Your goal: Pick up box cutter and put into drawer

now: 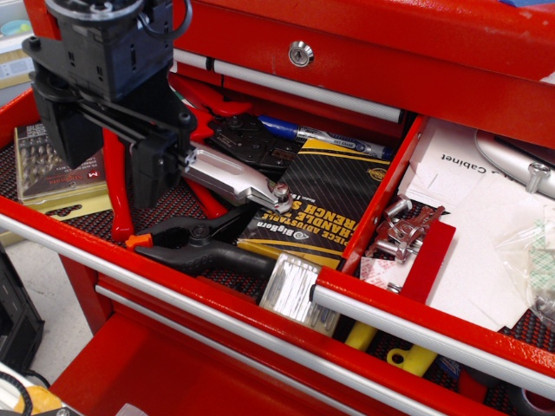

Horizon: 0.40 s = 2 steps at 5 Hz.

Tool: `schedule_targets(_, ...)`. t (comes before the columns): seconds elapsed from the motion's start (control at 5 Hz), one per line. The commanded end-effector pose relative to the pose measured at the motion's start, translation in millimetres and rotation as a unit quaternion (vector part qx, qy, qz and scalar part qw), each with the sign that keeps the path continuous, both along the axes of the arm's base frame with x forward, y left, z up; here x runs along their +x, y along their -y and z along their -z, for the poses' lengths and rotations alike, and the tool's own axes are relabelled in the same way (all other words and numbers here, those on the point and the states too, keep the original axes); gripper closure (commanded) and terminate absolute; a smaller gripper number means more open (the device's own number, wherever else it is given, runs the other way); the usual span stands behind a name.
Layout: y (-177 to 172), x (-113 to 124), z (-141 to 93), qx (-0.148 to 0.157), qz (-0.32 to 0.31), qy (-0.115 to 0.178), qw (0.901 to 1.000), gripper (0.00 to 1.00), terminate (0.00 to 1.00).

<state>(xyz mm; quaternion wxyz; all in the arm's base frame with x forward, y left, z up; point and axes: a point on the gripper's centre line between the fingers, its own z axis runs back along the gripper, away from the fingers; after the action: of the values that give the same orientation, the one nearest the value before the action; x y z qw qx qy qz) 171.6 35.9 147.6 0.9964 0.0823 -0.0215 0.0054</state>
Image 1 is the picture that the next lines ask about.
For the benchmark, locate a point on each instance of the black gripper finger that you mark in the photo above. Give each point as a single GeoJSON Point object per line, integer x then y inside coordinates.
{"type": "Point", "coordinates": [74, 137]}
{"type": "Point", "coordinates": [155, 168]}

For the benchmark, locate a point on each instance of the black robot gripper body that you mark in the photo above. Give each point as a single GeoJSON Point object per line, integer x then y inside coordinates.
{"type": "Point", "coordinates": [115, 56]}

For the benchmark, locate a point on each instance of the silver box cutter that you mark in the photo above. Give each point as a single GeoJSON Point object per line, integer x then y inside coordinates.
{"type": "Point", "coordinates": [233, 179]}

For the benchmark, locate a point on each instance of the black box on floor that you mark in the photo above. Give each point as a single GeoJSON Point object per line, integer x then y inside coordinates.
{"type": "Point", "coordinates": [21, 325]}

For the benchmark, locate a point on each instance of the drill bit set package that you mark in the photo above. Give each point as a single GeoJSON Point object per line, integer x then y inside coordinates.
{"type": "Point", "coordinates": [46, 184]}

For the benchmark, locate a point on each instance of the black spring clamp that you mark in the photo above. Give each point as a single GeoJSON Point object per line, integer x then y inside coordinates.
{"type": "Point", "coordinates": [194, 245]}

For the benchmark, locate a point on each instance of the blue marker pen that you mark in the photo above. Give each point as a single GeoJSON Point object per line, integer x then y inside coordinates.
{"type": "Point", "coordinates": [293, 132]}

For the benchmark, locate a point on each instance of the black yellow wrench package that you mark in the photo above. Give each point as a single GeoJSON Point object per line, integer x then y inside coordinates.
{"type": "Point", "coordinates": [331, 188]}

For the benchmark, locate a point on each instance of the silver cabinet lock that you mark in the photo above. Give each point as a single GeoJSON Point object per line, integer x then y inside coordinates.
{"type": "Point", "coordinates": [300, 54]}

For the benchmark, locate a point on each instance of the clear plastic blade case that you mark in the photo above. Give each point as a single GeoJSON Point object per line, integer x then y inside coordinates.
{"type": "Point", "coordinates": [288, 293]}

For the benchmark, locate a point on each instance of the red tool cabinet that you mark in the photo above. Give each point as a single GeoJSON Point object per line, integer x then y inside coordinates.
{"type": "Point", "coordinates": [171, 344]}

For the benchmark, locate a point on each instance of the silica gel packet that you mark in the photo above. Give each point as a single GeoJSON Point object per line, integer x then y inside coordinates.
{"type": "Point", "coordinates": [385, 274]}

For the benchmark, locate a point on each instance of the silver keys bundle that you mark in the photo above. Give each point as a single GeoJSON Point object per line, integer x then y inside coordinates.
{"type": "Point", "coordinates": [403, 228]}

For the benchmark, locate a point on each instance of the red plastic strip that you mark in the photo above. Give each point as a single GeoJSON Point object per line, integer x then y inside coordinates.
{"type": "Point", "coordinates": [421, 277]}

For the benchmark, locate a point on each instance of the white paper manual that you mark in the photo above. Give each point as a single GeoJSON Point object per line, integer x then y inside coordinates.
{"type": "Point", "coordinates": [485, 208]}

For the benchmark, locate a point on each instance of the silver bolt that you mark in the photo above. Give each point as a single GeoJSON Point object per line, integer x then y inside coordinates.
{"type": "Point", "coordinates": [537, 173]}

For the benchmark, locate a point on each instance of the clear plastic bag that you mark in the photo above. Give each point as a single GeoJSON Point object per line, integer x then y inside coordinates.
{"type": "Point", "coordinates": [528, 256]}

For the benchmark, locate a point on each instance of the red-handled crimping pliers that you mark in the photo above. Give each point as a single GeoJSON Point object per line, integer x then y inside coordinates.
{"type": "Point", "coordinates": [226, 126]}

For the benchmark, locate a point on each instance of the yellow-handled tool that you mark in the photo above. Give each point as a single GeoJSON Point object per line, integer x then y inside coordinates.
{"type": "Point", "coordinates": [416, 360]}

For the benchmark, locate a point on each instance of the silver cabinet handle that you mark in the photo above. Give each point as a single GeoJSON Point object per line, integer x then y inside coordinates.
{"type": "Point", "coordinates": [512, 157]}

